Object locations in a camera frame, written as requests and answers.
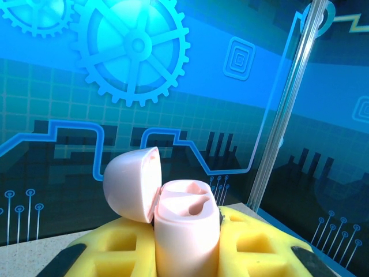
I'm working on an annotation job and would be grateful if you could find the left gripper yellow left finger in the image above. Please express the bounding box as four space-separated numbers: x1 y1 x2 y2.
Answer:
36 215 158 277

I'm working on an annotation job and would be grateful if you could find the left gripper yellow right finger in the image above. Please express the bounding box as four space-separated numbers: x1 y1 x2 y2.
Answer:
216 204 332 277

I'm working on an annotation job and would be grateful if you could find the pale pink round earbud case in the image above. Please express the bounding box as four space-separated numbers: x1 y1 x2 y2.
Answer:
102 146 223 277

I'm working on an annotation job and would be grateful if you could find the right aluminium frame post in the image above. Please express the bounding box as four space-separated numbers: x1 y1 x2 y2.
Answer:
249 0 331 213

